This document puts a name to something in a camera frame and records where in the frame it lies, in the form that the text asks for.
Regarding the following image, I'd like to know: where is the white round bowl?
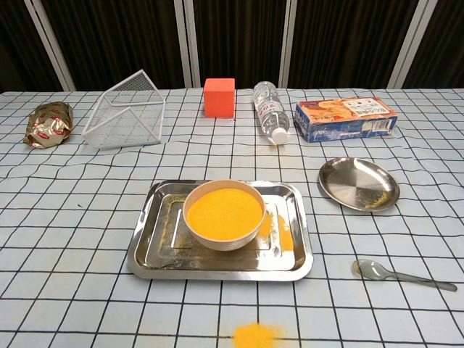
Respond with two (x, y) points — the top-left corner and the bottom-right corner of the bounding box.
(182, 179), (267, 252)

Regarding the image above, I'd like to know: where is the white wire mesh basket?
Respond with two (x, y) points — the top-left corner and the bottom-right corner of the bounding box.
(81, 69), (167, 151)

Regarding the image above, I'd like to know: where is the orange-yellow liquid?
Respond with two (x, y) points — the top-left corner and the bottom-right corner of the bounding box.
(186, 187), (264, 241)

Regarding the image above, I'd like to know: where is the orange foam cube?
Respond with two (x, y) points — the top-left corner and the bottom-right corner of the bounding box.
(202, 78), (236, 119)

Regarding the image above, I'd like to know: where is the orange and blue cardboard box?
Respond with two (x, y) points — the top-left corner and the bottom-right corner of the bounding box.
(293, 96), (399, 144)

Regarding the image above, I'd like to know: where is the rectangular stainless steel tray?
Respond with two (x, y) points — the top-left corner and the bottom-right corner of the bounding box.
(126, 180), (314, 282)

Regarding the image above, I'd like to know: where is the yellow powder pile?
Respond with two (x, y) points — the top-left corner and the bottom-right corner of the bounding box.
(231, 321), (287, 348)

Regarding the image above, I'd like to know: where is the black folding partition screen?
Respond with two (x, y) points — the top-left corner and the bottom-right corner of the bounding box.
(0, 0), (464, 92)

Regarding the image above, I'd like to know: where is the metal spoon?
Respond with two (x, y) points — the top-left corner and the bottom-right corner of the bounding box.
(352, 259), (458, 293)

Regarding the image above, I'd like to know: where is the clear plastic water bottle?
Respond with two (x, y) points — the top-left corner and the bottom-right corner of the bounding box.
(252, 80), (290, 146)

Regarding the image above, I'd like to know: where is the round stainless steel plate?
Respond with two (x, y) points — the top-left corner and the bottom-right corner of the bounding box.
(318, 157), (401, 212)

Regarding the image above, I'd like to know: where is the gold foil snack bag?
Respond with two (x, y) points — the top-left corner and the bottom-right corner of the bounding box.
(22, 101), (74, 149)

